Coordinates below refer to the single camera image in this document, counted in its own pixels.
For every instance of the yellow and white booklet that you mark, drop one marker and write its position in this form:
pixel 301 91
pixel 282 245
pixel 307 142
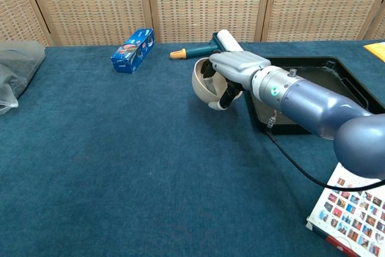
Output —
pixel 377 50

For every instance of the blue felt table cloth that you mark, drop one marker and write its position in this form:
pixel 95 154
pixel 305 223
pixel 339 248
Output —
pixel 120 148

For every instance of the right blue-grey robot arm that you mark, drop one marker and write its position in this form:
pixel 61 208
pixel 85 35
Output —
pixel 316 103

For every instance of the beige bowl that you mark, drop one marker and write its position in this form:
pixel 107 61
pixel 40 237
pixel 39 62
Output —
pixel 201 88

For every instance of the white picture grid card box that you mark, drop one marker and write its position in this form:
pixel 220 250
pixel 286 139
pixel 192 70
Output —
pixel 352 218

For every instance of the blue cookie box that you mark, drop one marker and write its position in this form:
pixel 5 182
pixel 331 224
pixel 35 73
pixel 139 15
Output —
pixel 132 50

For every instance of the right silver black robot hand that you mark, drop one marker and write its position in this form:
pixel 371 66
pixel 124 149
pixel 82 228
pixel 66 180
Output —
pixel 237 66

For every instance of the black square plastic tray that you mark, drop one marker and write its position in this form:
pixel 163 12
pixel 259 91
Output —
pixel 325 69

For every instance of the woven bamboo folding screen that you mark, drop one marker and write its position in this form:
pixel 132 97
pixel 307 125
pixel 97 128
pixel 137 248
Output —
pixel 204 1

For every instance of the clear bag with black contents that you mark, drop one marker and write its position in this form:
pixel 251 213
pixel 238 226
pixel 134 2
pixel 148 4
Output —
pixel 18 64

